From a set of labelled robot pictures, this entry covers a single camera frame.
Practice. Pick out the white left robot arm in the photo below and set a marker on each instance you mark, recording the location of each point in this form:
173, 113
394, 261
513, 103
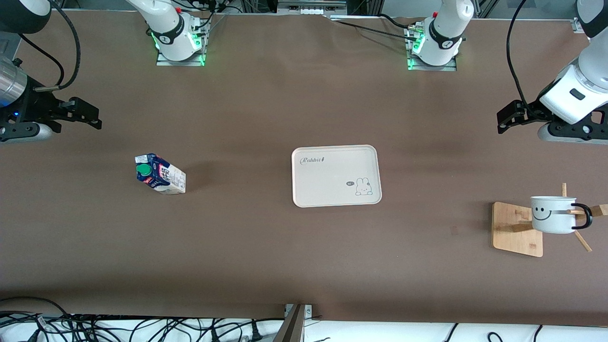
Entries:
446, 23

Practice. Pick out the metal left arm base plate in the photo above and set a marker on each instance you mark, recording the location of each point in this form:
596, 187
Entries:
449, 68

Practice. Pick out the wooden cup rack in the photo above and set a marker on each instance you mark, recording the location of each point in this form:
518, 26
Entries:
513, 237

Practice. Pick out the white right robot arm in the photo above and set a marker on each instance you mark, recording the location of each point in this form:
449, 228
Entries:
164, 19

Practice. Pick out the metal camera post bracket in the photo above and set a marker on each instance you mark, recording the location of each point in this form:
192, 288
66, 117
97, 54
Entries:
292, 327

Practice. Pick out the beige rabbit print tray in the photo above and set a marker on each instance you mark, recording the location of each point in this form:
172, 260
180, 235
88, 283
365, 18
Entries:
332, 180

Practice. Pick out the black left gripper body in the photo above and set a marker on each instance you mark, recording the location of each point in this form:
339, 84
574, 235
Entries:
528, 112

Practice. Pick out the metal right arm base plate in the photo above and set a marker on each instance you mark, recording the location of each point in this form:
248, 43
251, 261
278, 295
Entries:
164, 62

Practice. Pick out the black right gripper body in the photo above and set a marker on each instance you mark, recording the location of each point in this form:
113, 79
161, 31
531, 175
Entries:
32, 105

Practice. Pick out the blue milk carton green cap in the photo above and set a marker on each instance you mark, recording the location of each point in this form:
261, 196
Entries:
161, 178

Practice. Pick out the grey power strip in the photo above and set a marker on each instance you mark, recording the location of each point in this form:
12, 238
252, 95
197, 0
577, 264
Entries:
311, 8

